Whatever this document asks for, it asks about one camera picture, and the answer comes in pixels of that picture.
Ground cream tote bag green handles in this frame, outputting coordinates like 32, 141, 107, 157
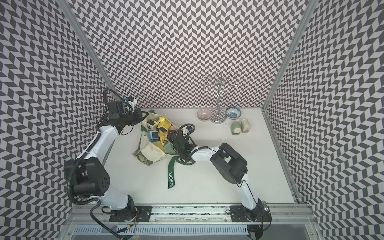
133, 110, 182, 189

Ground green pencil sharpener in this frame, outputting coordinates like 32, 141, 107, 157
231, 121, 242, 135

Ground cream pencil sharpener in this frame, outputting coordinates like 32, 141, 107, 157
241, 119, 251, 133

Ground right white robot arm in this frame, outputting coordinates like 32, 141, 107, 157
167, 131, 272, 225

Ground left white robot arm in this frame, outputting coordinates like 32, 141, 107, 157
64, 108, 149, 222

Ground yellow pencil sharpener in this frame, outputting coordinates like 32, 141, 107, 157
155, 117, 172, 133

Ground blue pencil sharpener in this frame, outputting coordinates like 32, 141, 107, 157
148, 131, 160, 143

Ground pink ceramic bowl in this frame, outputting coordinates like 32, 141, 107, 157
197, 109, 212, 122

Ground blue white ceramic bowl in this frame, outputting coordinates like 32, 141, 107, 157
226, 107, 242, 120

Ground clear glass mug tree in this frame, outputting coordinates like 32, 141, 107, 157
202, 71, 240, 124

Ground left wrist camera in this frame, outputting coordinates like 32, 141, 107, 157
107, 97, 138, 119

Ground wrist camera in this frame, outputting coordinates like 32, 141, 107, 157
182, 125, 195, 136
107, 97, 138, 119

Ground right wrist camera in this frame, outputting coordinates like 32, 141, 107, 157
182, 125, 195, 136

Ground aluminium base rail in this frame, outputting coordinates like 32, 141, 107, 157
59, 204, 323, 240

